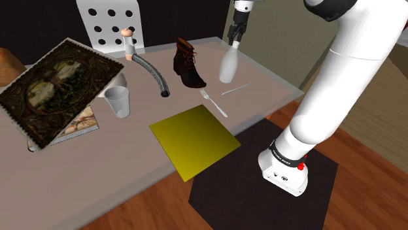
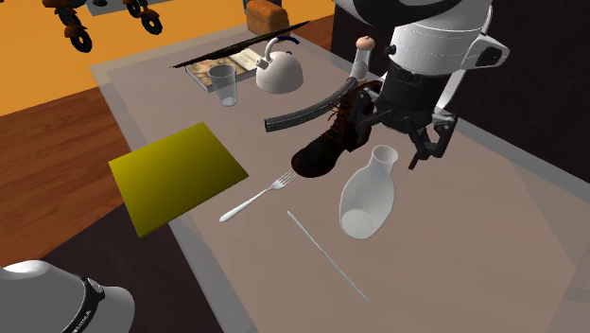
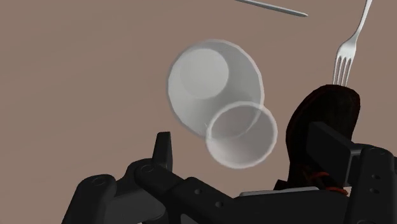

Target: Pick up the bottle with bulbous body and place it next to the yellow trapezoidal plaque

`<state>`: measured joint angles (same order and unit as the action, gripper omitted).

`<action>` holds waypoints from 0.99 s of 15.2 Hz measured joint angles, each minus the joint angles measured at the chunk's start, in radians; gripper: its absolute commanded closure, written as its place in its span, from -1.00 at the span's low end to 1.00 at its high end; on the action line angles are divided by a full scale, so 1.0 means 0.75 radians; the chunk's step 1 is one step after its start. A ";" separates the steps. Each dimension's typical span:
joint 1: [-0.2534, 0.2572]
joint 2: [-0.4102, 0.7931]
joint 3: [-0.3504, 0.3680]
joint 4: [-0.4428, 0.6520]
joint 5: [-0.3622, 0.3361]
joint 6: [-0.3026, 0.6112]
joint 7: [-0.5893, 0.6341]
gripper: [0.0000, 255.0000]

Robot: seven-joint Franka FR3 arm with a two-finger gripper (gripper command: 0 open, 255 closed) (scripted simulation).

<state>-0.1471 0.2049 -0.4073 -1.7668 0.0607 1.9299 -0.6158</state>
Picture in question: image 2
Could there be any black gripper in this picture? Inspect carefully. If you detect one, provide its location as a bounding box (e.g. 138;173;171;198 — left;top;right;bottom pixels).
348;61;459;171

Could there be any dark brown laced boot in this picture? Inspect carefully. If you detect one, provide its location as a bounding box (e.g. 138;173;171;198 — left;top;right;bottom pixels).
290;79;385;180

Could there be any white vase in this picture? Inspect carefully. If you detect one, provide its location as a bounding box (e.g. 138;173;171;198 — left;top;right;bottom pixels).
338;143;400;241

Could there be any white kettle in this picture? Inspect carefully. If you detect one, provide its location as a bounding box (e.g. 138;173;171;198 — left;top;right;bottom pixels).
253;35;305;96

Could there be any thin grey rod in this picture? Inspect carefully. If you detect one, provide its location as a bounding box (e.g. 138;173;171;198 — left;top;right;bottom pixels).
286;210;372;305

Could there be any grey glass table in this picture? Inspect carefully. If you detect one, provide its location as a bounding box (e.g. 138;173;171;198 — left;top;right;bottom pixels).
88;13;590;333

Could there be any silver fork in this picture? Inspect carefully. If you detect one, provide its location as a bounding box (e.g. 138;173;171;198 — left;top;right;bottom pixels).
217;168;299;224

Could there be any brown bread loaf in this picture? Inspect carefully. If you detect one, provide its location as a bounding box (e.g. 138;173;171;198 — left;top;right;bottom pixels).
245;0;291;38

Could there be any thin black flat panel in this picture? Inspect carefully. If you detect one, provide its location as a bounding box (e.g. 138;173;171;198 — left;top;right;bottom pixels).
170;20;311;70

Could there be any clear drinking glass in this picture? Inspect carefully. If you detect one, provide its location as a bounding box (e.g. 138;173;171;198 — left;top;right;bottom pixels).
206;63;239;108

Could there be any open picture book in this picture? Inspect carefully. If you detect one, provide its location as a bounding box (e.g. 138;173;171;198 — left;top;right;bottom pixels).
184;46;265;94

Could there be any yellow flat board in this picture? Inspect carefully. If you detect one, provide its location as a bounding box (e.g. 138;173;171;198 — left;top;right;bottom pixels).
108;121;251;239

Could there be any wheeled office chair base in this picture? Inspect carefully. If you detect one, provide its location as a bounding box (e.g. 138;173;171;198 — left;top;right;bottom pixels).
40;0;165;54

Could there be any black curved hose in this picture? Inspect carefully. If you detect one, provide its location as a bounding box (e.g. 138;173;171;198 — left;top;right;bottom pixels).
263;76;360;134

